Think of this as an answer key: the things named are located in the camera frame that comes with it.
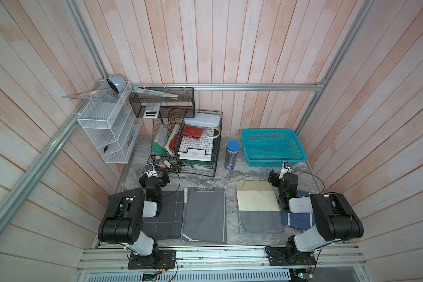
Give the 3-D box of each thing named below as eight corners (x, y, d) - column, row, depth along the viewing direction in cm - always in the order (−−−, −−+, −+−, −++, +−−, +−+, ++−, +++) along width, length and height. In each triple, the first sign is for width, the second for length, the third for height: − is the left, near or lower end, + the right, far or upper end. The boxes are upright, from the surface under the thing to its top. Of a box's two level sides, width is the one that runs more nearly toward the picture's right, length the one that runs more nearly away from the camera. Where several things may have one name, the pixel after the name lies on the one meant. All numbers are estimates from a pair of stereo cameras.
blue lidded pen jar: (225, 171, 104) (228, 150, 89) (224, 162, 108) (227, 140, 93) (235, 171, 104) (240, 150, 89) (234, 162, 108) (239, 140, 93)
